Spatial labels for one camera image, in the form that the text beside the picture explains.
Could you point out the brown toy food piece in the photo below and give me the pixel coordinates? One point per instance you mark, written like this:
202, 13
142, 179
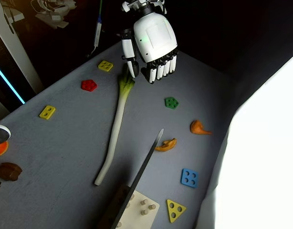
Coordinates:
8, 171

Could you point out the yellow rectangular two-hole block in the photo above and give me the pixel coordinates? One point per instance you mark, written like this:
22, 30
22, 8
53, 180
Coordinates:
47, 112

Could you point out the green pentagon block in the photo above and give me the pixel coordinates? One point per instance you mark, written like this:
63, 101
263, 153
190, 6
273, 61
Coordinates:
171, 103

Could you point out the white post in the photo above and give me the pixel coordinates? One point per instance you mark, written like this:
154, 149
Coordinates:
15, 52

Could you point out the red pentagon block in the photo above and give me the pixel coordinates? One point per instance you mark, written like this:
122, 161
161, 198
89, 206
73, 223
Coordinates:
88, 85

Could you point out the small white box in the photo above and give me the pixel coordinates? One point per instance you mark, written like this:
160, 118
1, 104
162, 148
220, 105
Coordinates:
17, 16

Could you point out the large kitchen knife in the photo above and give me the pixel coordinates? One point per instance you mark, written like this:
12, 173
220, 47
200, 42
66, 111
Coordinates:
149, 155

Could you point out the blue square four-hole block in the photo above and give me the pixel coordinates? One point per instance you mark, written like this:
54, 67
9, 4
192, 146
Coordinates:
189, 178

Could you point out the white background device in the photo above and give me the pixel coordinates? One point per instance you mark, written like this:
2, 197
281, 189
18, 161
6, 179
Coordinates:
53, 17

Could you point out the beige wooden peg board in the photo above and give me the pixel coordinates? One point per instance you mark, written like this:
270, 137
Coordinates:
141, 214

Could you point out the yellow triangle block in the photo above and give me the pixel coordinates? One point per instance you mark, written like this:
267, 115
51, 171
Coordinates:
174, 210

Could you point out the yellow square four-hole block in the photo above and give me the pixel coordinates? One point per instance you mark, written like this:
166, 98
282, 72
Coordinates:
105, 65

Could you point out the orange curved toy food piece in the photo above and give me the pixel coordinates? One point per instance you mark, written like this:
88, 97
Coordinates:
168, 145

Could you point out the long leek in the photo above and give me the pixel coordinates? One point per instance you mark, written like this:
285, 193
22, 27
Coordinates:
118, 119

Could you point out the cyan light strip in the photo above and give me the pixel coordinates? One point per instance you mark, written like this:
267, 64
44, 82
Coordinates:
10, 83

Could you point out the grey table cloth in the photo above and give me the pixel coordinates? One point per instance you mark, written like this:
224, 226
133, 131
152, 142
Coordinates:
65, 143

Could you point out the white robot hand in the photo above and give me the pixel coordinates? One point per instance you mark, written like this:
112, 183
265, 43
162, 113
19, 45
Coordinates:
156, 38

